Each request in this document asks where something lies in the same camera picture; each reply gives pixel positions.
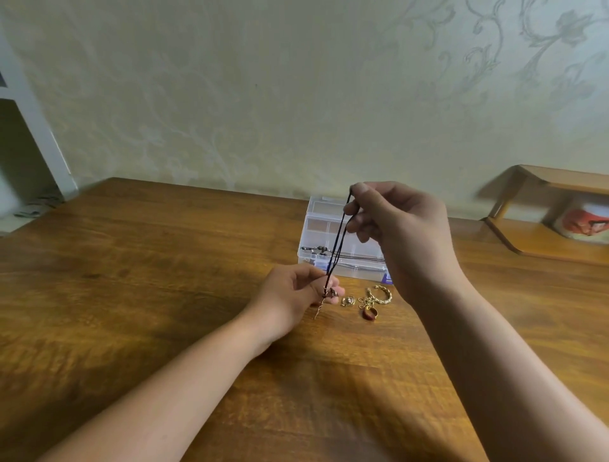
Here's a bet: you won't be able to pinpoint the clear plastic organizer box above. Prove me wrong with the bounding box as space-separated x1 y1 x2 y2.
297 196 394 286

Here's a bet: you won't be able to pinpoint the person's left hand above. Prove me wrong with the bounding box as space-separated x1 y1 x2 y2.
240 263 346 350

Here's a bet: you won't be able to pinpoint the wooden shelf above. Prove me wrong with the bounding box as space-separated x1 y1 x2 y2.
484 164 609 268

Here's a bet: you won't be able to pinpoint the white printed mug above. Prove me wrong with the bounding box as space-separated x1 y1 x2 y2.
552 194 609 247

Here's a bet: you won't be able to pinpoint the person's right hand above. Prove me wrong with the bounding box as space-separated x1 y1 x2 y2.
343 181 469 308

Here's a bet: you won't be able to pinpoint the loose white papers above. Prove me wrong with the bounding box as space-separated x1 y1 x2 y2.
11 195 63 220

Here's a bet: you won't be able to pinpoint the small gold ring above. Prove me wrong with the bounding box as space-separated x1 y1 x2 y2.
358 282 395 323

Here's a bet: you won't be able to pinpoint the person's right forearm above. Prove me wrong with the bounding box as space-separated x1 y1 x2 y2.
409 274 609 462

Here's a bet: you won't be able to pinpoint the person's left forearm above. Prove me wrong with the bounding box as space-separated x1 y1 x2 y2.
38 314 272 462

